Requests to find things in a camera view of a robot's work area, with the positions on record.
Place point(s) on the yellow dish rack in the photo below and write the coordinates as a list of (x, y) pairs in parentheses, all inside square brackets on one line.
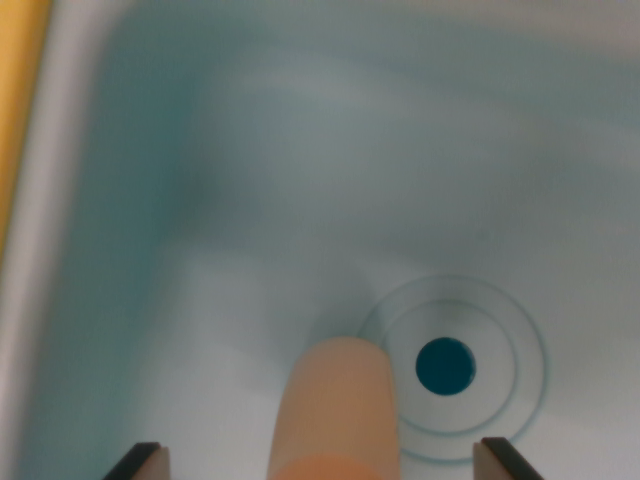
[(17, 75)]

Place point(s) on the light blue toy sink unit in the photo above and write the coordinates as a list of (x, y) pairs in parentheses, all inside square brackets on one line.
[(300, 150)]

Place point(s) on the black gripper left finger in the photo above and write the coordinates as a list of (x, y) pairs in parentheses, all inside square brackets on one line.
[(145, 465)]

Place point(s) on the cream detergent bottle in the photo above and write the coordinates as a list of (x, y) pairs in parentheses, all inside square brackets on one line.
[(335, 410)]

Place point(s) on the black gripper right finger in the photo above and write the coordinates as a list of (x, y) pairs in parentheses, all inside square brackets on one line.
[(500, 465)]

